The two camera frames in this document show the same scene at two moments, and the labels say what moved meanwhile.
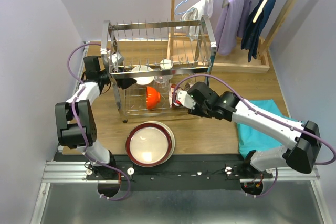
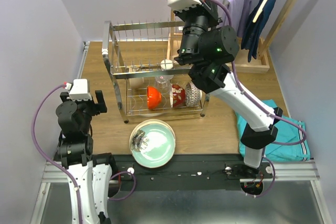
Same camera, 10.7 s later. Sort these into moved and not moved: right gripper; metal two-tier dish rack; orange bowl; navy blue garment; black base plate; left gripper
Moved: left gripper; right gripper
Not moved: black base plate; navy blue garment; orange bowl; metal two-tier dish rack
